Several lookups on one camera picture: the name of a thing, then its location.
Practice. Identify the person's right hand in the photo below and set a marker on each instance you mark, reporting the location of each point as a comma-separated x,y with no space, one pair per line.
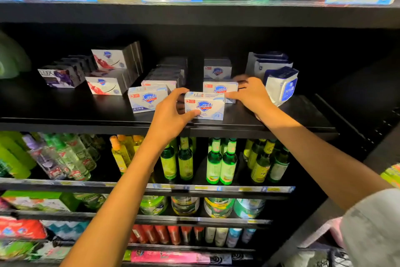
253,98

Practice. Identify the person's left hand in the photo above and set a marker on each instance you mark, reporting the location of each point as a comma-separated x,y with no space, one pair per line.
169,123

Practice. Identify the single white blue soap box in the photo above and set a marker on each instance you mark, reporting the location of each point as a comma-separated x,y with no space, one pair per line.
205,106
149,98
219,87

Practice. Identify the black store shelf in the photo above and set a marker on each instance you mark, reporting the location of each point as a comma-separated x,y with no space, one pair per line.
50,107

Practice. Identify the pale green pump soap bottle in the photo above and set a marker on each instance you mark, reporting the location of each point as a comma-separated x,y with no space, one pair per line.
11,57

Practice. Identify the person's right forearm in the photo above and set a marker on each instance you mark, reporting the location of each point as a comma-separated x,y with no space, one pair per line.
319,160

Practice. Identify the person's left forearm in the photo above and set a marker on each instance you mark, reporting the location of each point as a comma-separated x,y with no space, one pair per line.
112,214

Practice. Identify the row of white upright packs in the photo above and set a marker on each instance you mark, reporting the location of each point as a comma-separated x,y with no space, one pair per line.
272,64

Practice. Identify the row of white pink soap boxes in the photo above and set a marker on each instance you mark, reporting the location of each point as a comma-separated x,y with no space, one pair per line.
159,82

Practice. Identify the row of white red soap boxes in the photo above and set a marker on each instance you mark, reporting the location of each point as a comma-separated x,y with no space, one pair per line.
106,84

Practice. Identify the green lidded wipe tub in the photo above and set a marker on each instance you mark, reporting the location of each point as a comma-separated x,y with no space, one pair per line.
185,205
219,207
153,205
90,201
249,207

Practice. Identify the row of purple soap boxes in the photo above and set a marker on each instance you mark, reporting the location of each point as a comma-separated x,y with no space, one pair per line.
56,77

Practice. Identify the row of white small bottles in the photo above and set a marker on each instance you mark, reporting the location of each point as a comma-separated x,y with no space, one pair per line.
228,236

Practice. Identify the long pink packet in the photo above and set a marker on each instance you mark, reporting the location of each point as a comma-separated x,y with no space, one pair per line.
178,257

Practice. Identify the green white box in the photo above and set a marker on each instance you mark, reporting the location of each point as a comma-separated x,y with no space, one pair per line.
37,202

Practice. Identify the red snack packet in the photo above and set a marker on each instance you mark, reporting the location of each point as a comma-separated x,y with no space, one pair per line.
22,228

